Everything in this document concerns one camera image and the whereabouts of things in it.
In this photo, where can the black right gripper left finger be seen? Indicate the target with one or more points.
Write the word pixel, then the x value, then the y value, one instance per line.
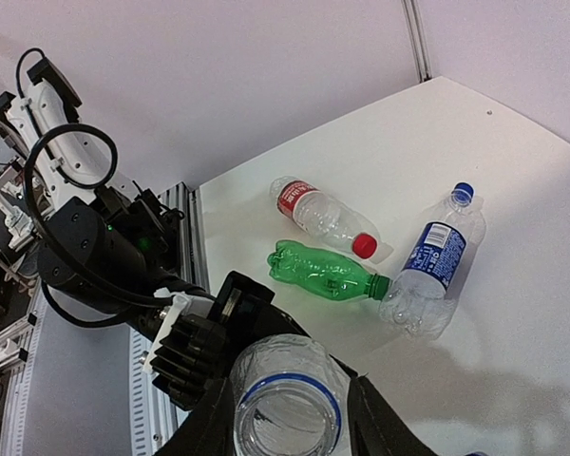
pixel 209 428

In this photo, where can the clear bottle red label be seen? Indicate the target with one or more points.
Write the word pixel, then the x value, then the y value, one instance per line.
pixel 328 220

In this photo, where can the green plastic bottle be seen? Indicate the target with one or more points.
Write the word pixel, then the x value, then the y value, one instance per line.
pixel 324 273

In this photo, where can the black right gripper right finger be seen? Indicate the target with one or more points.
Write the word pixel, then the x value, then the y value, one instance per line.
pixel 374 426

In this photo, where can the clear Pepsi bottle blue label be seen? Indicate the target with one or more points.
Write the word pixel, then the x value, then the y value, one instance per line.
pixel 290 398

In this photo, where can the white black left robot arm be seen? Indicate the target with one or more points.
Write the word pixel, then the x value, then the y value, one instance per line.
pixel 115 247

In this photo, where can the clear bottle small blue label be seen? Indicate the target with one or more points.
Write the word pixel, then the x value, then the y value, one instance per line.
pixel 418 301

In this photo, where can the aluminium front rail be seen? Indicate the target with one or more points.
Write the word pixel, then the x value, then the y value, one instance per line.
pixel 80 392

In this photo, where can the left aluminium corner post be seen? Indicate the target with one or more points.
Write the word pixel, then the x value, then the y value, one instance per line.
pixel 418 40

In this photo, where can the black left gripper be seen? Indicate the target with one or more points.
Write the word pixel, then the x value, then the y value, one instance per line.
pixel 244 309

